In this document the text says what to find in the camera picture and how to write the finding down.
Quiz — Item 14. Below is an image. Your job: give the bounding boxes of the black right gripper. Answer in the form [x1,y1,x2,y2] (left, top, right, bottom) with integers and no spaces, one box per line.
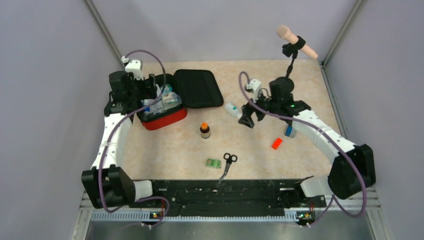
[238,87,280,128]

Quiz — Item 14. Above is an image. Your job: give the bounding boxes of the white bottle green label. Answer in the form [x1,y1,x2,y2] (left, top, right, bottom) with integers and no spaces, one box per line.
[224,102,243,119]

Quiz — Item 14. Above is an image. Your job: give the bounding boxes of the blue gauze packet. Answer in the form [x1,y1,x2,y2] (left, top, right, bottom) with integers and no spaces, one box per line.
[141,99,164,116]

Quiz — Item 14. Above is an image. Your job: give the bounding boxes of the brown bottle orange cap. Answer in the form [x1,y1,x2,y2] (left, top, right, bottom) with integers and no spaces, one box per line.
[199,122,211,139]

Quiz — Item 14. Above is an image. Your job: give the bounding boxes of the black handled scissors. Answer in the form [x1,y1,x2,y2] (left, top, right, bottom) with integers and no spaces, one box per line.
[218,153,238,184]

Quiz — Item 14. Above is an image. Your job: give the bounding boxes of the red black medicine kit case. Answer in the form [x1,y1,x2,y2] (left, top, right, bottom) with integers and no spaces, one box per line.
[136,69,224,131]

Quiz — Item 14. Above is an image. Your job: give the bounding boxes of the small teal pad packet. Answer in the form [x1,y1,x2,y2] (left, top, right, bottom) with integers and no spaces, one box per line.
[162,83,173,95]

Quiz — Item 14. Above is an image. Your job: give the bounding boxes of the clear bag wipe sachets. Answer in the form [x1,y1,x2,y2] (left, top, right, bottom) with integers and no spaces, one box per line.
[162,91,182,105]

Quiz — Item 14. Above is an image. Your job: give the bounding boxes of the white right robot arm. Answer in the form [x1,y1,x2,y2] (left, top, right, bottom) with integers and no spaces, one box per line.
[239,76,376,206]

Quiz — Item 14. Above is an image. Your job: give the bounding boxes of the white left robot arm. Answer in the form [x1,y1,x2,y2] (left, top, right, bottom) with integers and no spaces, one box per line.
[81,70,161,212]

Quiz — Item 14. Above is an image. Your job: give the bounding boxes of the orange small box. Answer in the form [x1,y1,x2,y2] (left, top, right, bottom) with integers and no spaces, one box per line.
[271,137,283,150]

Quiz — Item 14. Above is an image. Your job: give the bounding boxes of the blue grey box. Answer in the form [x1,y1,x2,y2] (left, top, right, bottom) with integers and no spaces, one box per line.
[284,125,297,138]

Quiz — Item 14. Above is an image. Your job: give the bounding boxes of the green wind oil box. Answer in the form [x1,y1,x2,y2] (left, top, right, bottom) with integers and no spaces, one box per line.
[205,158,222,169]

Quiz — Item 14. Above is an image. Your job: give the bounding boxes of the beige microphone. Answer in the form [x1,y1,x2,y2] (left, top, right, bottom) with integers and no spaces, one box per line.
[276,25,318,59]

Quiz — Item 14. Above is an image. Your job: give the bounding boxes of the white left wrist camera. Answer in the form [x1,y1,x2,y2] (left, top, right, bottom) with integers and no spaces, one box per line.
[121,55,143,81]

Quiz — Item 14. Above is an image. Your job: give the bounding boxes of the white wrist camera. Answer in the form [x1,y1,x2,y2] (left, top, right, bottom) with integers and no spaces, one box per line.
[244,78,262,101]
[121,55,143,81]

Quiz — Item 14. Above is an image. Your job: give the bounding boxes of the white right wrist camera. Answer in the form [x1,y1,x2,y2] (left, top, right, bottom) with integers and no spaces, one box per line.
[244,78,262,101]

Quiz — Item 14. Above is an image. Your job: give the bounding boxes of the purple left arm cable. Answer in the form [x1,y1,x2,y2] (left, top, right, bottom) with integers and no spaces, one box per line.
[98,49,170,228]

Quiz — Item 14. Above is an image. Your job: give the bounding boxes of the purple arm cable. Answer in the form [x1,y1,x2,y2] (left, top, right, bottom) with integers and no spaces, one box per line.
[98,49,170,228]
[238,71,369,228]

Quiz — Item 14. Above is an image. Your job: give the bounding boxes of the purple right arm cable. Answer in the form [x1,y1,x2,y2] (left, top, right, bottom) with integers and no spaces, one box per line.
[238,71,369,228]

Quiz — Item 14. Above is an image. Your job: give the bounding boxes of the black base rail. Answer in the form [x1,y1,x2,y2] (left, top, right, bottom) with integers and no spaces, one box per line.
[128,179,327,217]

